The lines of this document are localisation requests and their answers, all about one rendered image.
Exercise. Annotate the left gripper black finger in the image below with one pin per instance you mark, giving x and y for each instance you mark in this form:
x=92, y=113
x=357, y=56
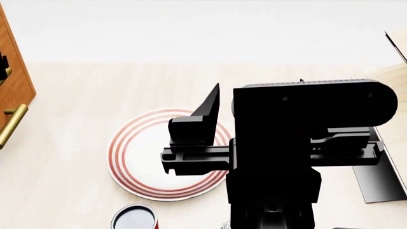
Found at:
x=2, y=66

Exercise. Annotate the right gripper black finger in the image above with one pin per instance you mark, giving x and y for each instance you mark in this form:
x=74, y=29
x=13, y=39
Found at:
x=203, y=124
x=343, y=134

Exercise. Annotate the brown wooden cabinet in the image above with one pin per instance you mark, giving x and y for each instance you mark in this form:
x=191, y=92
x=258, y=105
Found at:
x=16, y=86

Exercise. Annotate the white plate with red rings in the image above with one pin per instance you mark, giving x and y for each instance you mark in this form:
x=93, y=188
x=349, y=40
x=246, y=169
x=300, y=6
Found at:
x=140, y=152

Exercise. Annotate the black flat panel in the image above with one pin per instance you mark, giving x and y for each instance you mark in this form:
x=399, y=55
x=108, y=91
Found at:
x=378, y=183

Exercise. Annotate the red cup with white inside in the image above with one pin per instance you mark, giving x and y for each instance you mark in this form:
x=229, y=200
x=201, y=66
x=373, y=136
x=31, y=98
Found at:
x=133, y=218

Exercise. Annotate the grey flat object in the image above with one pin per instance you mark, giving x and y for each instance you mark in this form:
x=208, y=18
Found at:
x=369, y=228

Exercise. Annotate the light wooden board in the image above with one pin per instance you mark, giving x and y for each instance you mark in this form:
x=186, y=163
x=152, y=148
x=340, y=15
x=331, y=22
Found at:
x=400, y=47

